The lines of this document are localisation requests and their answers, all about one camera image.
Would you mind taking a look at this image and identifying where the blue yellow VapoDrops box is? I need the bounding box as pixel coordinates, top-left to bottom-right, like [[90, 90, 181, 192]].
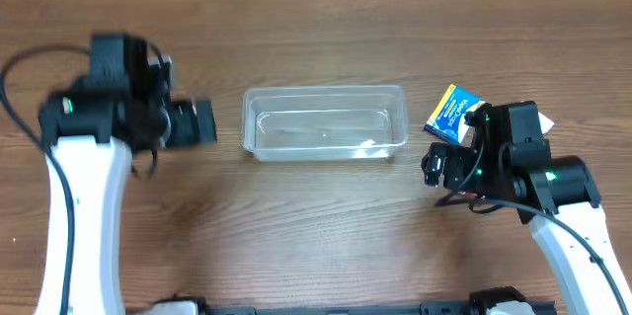
[[424, 84, 485, 145]]

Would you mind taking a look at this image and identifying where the white blue medicine box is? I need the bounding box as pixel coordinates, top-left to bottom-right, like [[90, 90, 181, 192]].
[[538, 113, 554, 135]]

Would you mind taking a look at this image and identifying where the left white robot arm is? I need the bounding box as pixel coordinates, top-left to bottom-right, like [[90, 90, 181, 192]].
[[36, 34, 217, 314]]

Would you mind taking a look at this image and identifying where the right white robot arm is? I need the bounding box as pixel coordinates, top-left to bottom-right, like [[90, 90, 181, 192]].
[[421, 101, 631, 314]]

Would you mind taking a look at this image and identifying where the clear plastic container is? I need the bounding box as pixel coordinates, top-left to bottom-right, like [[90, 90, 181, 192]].
[[242, 85, 410, 162]]

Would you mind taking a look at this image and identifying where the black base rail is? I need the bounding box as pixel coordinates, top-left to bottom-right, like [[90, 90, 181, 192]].
[[133, 297, 558, 315]]

